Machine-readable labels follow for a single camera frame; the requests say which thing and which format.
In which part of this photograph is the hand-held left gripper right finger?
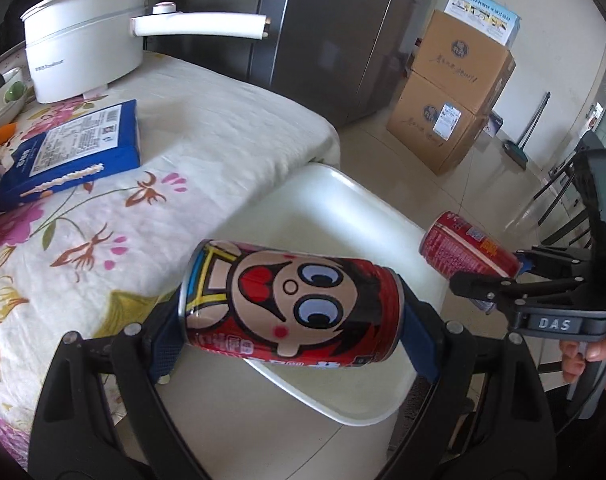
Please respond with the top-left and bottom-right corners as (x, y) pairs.
(378, 272), (556, 480)

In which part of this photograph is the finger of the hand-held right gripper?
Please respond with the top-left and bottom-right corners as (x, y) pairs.
(449, 270), (591, 314)
(515, 247), (591, 273)

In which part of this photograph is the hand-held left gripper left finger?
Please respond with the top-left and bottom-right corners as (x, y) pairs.
(28, 305), (209, 480)

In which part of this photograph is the red cartoon drink can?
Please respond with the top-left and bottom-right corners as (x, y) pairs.
(177, 239), (409, 365)
(419, 211), (526, 281)

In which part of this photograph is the white plastic bin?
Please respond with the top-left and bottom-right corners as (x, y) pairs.
(160, 162), (456, 428)

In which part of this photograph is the person's right hand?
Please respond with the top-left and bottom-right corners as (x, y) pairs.
(558, 330), (606, 388)

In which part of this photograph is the green broom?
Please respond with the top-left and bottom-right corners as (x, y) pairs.
(503, 91), (551, 170)

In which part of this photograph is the small purple white box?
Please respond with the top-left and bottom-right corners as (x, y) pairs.
(480, 112), (504, 138)

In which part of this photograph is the floral tablecloth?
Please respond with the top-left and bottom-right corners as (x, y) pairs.
(0, 50), (341, 466)

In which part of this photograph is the blue white printed box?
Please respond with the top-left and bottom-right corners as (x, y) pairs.
(443, 0), (522, 46)

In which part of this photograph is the white dish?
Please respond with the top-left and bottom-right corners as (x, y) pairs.
(0, 67), (28, 128)

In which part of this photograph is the white electric pot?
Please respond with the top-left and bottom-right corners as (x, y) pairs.
(20, 0), (271, 105)

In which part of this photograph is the grey refrigerator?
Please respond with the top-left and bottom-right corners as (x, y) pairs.
(143, 0), (441, 128)

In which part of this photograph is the black metal frame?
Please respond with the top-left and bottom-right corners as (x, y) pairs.
(533, 160), (591, 246)

